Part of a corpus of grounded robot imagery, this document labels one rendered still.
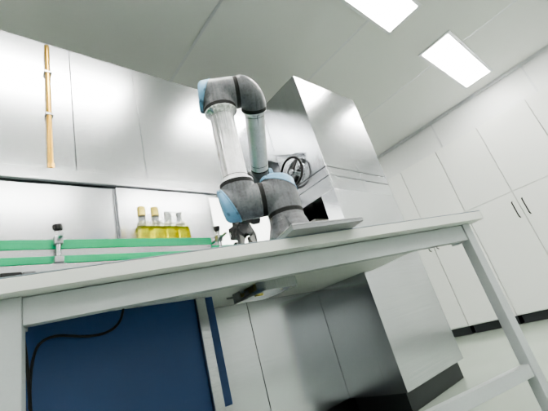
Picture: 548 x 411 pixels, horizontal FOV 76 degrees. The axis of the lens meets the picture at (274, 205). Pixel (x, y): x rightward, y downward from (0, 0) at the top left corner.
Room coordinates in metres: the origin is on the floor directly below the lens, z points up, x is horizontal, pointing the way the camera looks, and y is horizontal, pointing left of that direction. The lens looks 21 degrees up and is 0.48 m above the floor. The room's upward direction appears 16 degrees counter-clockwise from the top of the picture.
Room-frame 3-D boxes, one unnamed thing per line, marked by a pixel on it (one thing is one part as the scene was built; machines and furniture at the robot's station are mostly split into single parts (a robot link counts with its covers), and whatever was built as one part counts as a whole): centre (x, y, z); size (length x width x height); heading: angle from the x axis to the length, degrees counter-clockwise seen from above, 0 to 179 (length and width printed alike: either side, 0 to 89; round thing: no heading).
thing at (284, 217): (1.10, -0.03, 0.82); 0.15 x 0.15 x 0.10
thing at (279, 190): (1.10, -0.03, 0.93); 0.13 x 0.12 x 0.14; 100
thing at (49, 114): (1.24, 0.87, 1.76); 0.03 x 0.03 x 0.72; 45
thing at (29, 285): (1.68, 0.28, 0.73); 1.58 x 1.52 x 0.04; 118
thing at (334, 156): (2.36, -0.49, 1.69); 0.70 x 0.37 x 0.89; 135
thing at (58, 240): (0.99, 0.67, 0.94); 0.07 x 0.04 x 0.13; 45
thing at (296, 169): (2.13, -0.19, 1.49); 0.21 x 0.05 x 0.21; 45
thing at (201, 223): (1.73, 0.37, 1.15); 0.90 x 0.03 x 0.34; 135
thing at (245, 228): (1.47, 0.17, 1.00); 0.09 x 0.08 x 0.12; 45
